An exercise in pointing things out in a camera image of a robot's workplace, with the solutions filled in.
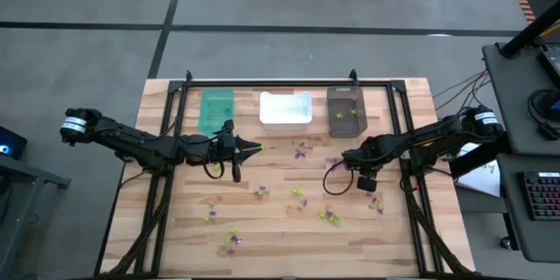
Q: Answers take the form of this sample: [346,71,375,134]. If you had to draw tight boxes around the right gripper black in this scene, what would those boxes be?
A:
[341,137,389,193]

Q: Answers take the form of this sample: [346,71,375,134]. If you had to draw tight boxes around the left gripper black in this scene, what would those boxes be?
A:
[181,120,263,184]

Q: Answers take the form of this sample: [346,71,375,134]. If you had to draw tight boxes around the grey translucent plastic bin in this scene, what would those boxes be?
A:
[326,85,369,139]

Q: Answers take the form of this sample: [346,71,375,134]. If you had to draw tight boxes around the teal plastic bin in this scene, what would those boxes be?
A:
[198,87,236,137]

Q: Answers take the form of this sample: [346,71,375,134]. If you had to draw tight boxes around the white plastic bin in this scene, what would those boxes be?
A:
[258,90,314,132]

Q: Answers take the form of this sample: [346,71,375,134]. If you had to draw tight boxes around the black desk leg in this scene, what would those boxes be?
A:
[449,132,511,179]

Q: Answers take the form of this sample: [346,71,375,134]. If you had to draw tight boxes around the white paper sheet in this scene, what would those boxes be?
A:
[454,139,501,198]

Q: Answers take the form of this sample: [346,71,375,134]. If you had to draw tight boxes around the grey desk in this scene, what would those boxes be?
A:
[482,42,560,157]

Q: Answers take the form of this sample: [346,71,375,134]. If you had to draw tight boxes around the grey desk shelf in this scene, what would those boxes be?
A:
[496,152,560,264]

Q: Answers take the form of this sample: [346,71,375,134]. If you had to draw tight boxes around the black backlit keyboard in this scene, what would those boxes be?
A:
[518,171,560,222]

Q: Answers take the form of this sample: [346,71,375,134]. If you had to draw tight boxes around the black headphones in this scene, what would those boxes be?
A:
[527,87,560,142]

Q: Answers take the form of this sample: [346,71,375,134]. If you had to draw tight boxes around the black pole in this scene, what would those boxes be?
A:
[500,0,560,60]

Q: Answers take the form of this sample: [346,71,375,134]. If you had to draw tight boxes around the black flat device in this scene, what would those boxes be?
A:
[536,45,560,89]

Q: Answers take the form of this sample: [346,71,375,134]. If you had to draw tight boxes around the black box with blue light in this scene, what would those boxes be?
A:
[0,125,28,161]

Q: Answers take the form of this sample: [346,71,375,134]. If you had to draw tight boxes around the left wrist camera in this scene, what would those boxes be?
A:
[220,132,236,158]

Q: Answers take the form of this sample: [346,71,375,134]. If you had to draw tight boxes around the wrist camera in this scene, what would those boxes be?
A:
[220,132,236,158]
[361,139,385,162]

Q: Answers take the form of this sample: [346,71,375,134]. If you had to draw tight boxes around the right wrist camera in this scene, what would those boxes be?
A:
[361,139,385,162]

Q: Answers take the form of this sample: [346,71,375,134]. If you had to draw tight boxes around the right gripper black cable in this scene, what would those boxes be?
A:
[322,166,356,197]

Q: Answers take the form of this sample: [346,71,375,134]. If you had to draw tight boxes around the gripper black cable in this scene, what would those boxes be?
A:
[322,166,356,197]
[201,157,227,180]

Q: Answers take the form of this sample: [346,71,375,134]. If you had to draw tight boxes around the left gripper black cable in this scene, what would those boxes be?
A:
[201,157,227,180]

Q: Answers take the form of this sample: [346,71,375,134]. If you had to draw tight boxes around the black aluminium table frame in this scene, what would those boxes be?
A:
[94,69,478,280]

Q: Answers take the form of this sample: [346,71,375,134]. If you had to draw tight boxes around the orange cable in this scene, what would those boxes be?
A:
[432,69,490,113]

